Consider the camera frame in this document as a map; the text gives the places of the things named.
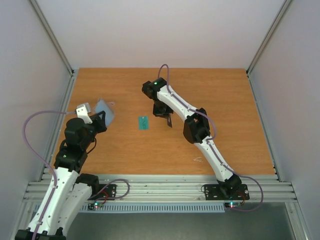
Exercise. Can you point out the right aluminium corner post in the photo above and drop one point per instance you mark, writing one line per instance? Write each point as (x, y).
(286, 4)

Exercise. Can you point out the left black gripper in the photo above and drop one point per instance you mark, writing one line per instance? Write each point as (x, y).
(100, 121)

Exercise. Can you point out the pink leather card holder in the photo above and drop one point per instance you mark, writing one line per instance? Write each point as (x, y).
(107, 108)

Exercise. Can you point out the teal VIP card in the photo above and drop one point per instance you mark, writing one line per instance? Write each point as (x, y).
(143, 123)

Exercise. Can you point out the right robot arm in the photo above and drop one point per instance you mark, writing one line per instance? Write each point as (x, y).
(196, 130)

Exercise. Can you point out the left aluminium corner post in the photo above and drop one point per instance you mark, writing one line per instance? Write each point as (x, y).
(44, 22)

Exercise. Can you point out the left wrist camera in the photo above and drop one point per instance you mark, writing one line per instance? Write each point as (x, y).
(83, 110)

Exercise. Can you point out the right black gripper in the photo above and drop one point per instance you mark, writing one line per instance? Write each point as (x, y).
(161, 112)

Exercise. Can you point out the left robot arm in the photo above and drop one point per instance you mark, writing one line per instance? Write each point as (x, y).
(69, 189)

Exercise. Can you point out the grey slotted cable duct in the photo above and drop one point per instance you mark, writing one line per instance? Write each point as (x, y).
(139, 208)

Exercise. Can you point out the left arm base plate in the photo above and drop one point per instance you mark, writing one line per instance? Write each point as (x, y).
(108, 193)

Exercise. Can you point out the black VIP card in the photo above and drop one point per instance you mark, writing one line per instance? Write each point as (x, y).
(169, 121)

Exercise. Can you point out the aluminium rail frame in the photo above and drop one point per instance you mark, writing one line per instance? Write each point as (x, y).
(158, 163)

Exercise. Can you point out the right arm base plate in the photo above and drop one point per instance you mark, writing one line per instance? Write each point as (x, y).
(212, 192)

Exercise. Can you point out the aluminium corner post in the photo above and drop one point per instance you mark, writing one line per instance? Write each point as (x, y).
(44, 22)
(286, 4)

